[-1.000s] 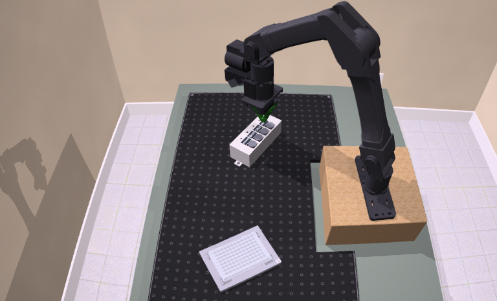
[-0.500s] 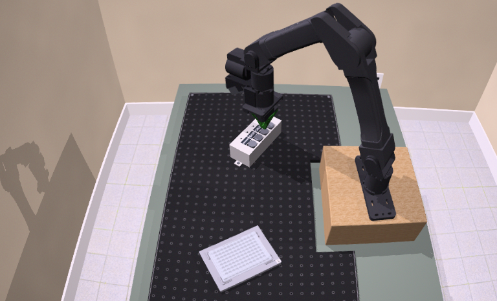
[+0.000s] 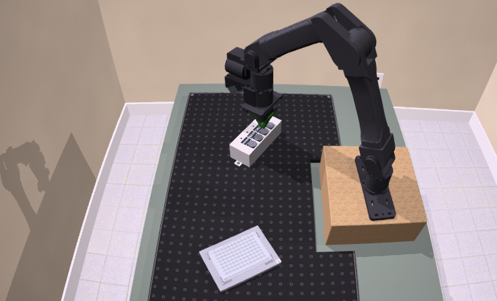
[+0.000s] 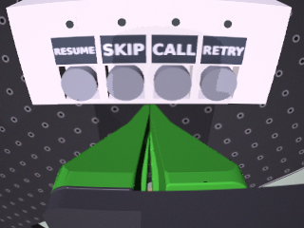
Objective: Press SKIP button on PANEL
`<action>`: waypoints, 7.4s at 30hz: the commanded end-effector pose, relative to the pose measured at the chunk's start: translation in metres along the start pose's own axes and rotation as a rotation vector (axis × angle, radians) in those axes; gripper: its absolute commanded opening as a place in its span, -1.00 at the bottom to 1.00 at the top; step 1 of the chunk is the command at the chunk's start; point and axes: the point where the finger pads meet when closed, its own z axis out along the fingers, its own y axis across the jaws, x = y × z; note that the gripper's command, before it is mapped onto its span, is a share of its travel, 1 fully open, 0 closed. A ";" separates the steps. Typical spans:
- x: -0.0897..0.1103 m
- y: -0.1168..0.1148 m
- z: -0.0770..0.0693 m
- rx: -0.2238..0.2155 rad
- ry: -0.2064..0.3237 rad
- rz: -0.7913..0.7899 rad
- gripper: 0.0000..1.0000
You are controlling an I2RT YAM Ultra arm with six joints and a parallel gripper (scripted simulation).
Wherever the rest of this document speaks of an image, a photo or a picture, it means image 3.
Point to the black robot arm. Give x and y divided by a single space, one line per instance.
351 46

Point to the white well plate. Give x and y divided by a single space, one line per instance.
236 256

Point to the white button panel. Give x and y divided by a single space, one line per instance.
253 141

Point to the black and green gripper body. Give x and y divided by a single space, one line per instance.
265 101

